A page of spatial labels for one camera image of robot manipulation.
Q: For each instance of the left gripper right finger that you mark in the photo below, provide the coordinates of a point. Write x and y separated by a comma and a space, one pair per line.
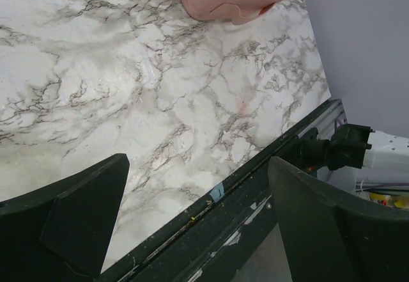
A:
332, 235

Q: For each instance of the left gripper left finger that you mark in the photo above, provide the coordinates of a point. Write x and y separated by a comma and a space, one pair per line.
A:
62, 231

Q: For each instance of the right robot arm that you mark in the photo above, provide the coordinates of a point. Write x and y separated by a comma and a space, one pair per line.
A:
354, 146

